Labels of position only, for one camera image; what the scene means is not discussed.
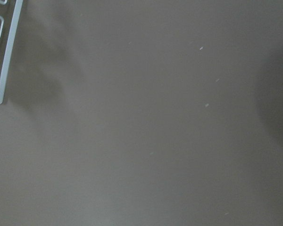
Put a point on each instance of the white wire cup rack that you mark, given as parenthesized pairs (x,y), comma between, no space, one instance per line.
(10,11)

